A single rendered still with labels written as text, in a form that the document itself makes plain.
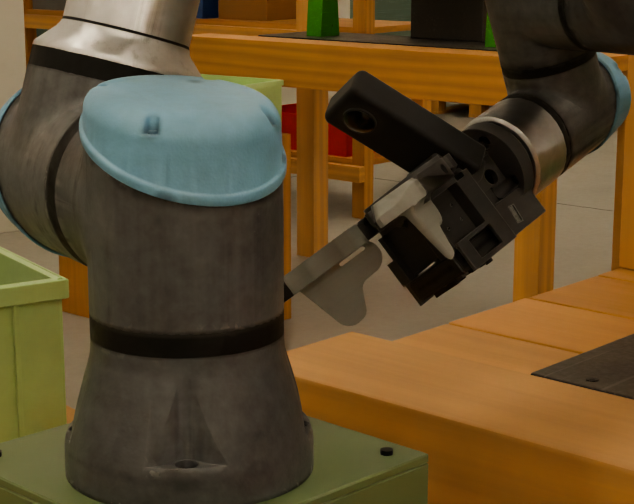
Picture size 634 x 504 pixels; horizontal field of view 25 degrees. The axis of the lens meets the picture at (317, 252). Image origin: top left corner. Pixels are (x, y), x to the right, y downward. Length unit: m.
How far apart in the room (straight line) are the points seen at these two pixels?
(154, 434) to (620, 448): 0.39
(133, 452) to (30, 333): 0.50
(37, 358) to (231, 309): 0.53
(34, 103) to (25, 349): 0.42
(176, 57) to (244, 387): 0.24
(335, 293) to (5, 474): 0.29
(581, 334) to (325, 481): 0.61
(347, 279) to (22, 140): 0.26
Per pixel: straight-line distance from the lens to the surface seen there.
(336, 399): 1.20
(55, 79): 0.94
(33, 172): 0.93
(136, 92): 0.85
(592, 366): 1.27
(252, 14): 6.94
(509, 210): 1.08
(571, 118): 1.14
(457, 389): 1.19
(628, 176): 1.71
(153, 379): 0.83
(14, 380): 1.33
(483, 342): 1.40
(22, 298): 1.31
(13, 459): 0.93
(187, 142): 0.80
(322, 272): 1.05
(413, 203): 0.95
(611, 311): 1.54
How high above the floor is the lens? 1.27
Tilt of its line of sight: 12 degrees down
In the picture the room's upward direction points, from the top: straight up
